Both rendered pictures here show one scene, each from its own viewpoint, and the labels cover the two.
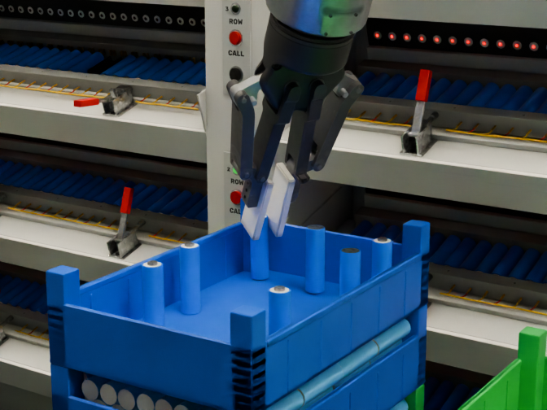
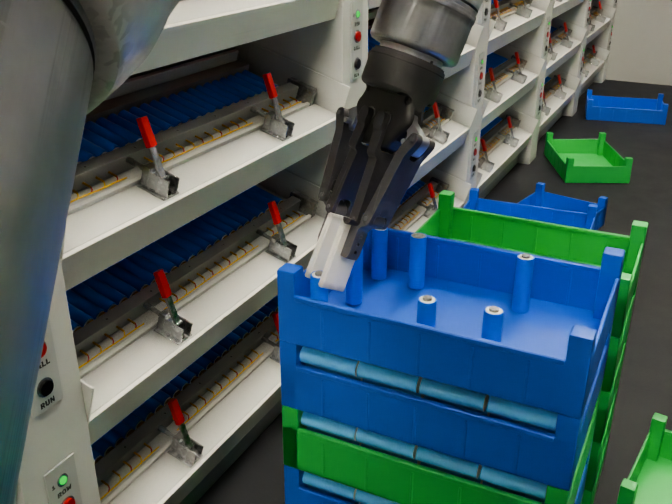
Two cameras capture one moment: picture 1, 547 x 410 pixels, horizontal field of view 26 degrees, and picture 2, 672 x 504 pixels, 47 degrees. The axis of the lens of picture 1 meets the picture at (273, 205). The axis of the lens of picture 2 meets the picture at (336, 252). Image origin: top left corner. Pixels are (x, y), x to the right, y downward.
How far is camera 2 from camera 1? 137 cm
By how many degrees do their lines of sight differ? 90
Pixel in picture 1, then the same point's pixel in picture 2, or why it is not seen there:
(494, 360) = (235, 318)
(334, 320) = (507, 262)
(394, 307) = not seen: hidden behind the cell
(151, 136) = not seen: outside the picture
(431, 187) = (185, 216)
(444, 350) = (209, 339)
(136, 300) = (461, 364)
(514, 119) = (178, 135)
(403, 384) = not seen: hidden behind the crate
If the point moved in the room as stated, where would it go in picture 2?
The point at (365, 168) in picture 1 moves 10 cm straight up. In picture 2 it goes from (143, 231) to (133, 144)
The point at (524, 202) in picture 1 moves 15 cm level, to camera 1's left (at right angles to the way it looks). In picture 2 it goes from (236, 189) to (235, 234)
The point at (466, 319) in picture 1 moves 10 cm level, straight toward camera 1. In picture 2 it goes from (199, 309) to (274, 311)
